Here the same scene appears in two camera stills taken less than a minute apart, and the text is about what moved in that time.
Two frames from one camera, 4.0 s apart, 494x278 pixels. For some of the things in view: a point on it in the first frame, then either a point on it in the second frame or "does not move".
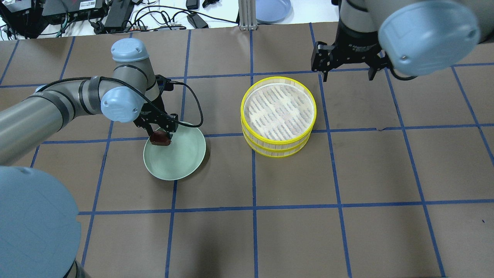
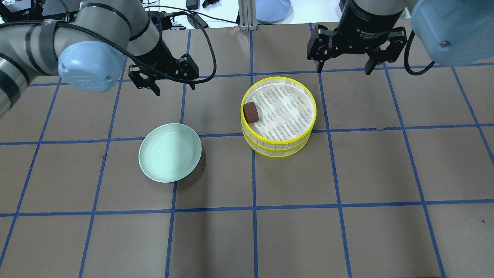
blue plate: x=274 y=11 does not move
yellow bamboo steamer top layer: x=277 y=111 does not move
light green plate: x=180 y=159 does not move
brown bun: x=160 y=138 → x=250 y=112
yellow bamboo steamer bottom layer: x=269 y=152 does not move
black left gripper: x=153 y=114 → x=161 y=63
